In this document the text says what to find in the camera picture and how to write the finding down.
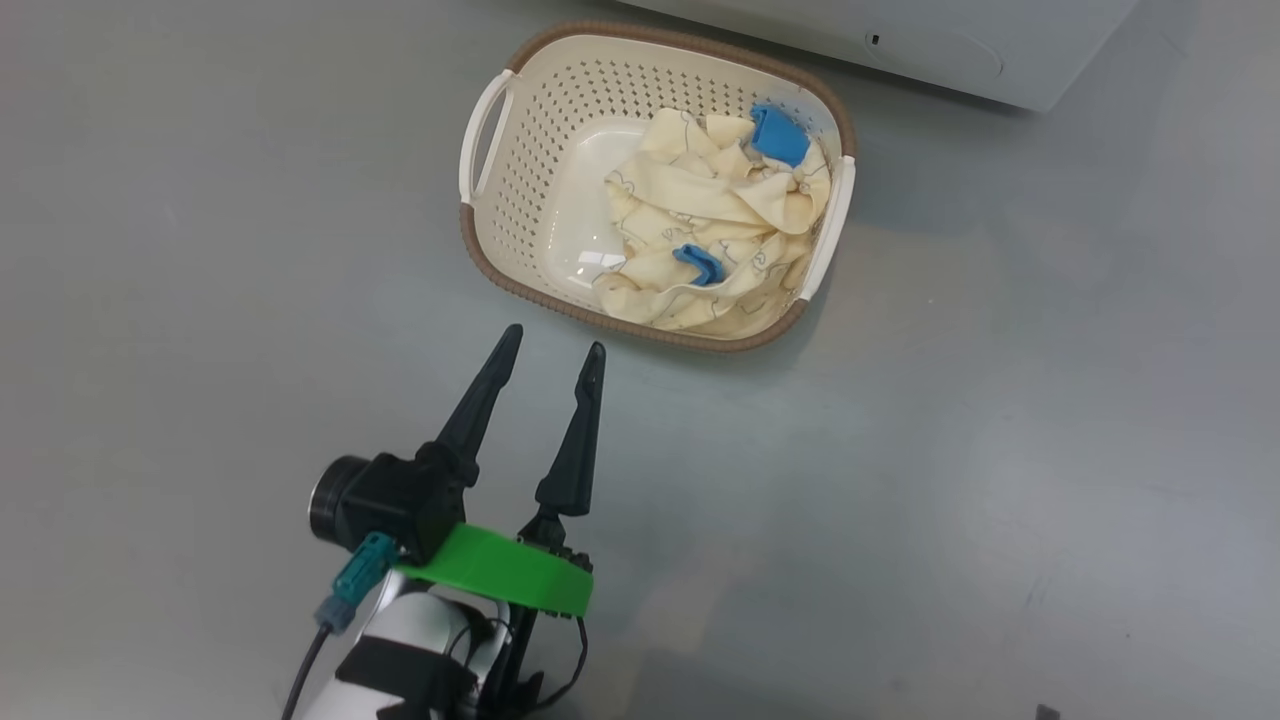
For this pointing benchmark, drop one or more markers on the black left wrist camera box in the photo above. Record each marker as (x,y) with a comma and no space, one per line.
(390,505)

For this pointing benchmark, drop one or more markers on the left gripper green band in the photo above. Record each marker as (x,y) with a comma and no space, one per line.
(500,570)

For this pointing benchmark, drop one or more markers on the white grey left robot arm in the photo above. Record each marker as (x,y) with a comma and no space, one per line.
(420,640)

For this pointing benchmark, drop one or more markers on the cream laundry basket brown rim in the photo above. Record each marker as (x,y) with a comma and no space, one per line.
(545,180)

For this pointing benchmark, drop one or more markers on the white washing machine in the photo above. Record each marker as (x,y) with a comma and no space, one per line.
(940,40)

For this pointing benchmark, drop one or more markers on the cream garment with blue cuffs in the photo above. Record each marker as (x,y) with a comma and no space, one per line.
(700,200)

